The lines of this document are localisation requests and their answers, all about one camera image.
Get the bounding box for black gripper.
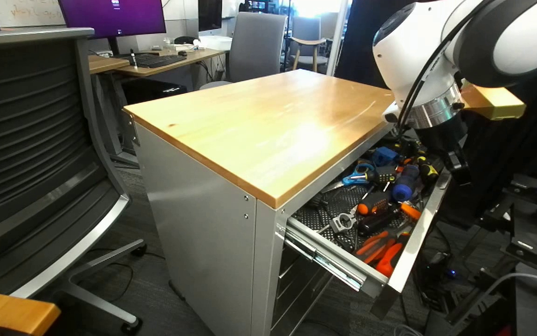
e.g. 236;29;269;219
426;116;475;183

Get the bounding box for blue black handled screwdriver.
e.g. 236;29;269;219
391;163;424;204

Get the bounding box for orange black slim screwdriver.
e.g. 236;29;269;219
355;193;396;221

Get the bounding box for grey metal tool drawer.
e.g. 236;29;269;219
277;133;456;301

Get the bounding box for silver open wrench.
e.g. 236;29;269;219
329;211;359;236

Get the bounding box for yellow wooden block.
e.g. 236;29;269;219
463;83;529;124

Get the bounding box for black floor equipment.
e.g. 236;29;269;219
454;170;537;336

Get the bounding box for grey cabinet with wooden top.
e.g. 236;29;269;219
122;68;407;336

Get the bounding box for grey upholstered chair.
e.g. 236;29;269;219
200;10;290;90

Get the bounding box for dark computer monitor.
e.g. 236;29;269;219
197;0;225;34

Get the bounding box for wooden office desk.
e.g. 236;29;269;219
89;45;232;83

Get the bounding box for black keyboard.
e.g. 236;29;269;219
131;51;187;70

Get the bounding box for purple screen monitor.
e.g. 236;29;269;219
59;0;169;42

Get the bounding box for black mesh office chair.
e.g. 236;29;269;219
0;27;150;336

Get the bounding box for orange handled pliers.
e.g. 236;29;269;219
355;230;409;281

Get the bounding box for wooden frame chair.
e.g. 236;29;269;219
290;14;340;75

